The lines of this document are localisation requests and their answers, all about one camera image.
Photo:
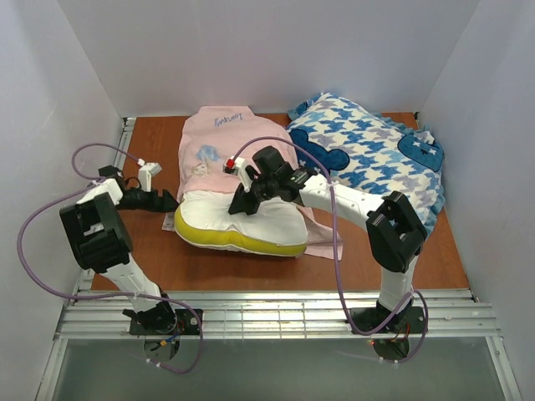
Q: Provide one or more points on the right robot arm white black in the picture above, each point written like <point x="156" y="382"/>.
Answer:
<point x="396" y="235"/>

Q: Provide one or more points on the aluminium left side rail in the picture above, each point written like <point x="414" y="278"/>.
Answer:
<point x="86" y="278"/>

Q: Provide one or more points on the aluminium rail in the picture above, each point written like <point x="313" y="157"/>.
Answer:
<point x="86" y="278"/>
<point x="278" y="315"/>

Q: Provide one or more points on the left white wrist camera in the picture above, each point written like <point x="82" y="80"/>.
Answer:
<point x="146" y="172"/>

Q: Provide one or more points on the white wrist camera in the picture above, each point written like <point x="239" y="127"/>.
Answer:
<point x="242" y="169"/>
<point x="146" y="172"/>

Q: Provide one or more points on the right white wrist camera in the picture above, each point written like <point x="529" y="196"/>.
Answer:
<point x="242" y="169"/>

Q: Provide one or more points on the blue white houndstooth pillow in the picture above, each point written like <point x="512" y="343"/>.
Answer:
<point x="369" y="152"/>

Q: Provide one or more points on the aluminium front rail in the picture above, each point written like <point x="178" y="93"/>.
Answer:
<point x="278" y="315"/>

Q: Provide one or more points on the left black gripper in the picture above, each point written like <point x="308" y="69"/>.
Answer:
<point x="155" y="200"/>

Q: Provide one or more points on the white pillow yellow edge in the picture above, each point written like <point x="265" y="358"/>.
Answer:
<point x="277" y="229"/>

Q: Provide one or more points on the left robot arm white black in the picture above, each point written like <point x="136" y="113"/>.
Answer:
<point x="101" y="243"/>

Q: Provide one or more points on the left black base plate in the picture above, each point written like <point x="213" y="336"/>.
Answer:
<point x="183" y="323"/>

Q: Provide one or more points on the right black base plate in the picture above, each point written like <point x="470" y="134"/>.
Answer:
<point x="411" y="321"/>

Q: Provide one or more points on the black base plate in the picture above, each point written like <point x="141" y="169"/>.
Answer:
<point x="411" y="321"/>
<point x="183" y="323"/>

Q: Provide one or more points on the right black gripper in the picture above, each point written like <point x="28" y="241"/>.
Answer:
<point x="252" y="195"/>

